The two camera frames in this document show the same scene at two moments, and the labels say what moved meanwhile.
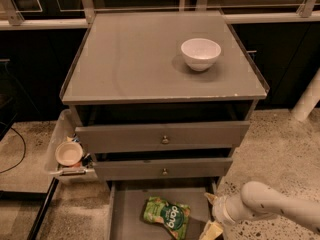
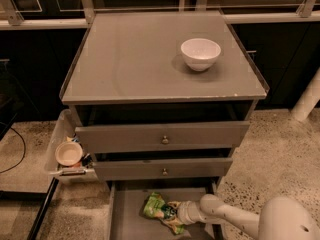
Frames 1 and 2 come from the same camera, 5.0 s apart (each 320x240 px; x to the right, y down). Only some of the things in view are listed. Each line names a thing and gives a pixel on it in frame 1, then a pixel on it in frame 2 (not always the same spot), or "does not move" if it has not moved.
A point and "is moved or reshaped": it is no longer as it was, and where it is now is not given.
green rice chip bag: (174, 216) is moved or reshaped
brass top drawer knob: (165, 140) does not move
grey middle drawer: (162, 168) does not move
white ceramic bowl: (200, 53) does not move
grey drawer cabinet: (161, 102) does not move
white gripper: (220, 208) to (184, 212)
